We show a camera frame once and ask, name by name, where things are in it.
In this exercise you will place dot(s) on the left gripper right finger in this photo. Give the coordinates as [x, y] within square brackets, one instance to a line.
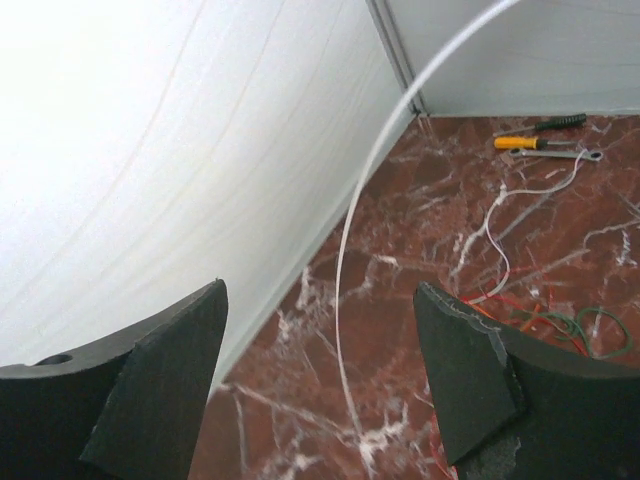
[510, 406]

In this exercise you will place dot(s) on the silver wrench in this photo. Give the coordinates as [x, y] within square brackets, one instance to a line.
[586, 155]

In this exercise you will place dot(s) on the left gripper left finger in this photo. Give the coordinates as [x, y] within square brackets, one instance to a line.
[127, 406]

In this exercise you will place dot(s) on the yellow handled screwdriver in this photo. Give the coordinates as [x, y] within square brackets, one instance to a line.
[534, 143]

